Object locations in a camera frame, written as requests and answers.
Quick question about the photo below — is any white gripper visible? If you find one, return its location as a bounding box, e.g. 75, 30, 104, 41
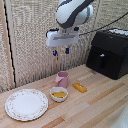
45, 28, 81, 57

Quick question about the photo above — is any pink mug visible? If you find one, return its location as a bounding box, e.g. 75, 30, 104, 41
54, 71, 70, 89

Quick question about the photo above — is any yellow rectangular block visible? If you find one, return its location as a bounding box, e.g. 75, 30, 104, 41
72, 82, 88, 94

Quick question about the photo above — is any white bowl with yellow food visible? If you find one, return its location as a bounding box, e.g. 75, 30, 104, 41
49, 86, 69, 103

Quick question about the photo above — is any black box appliance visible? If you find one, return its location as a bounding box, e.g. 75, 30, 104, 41
85, 28, 128, 81

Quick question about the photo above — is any white floral rimmed plate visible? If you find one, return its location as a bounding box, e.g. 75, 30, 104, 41
4, 88, 50, 122

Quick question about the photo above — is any black cable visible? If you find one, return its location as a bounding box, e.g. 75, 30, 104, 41
78, 10, 128, 37

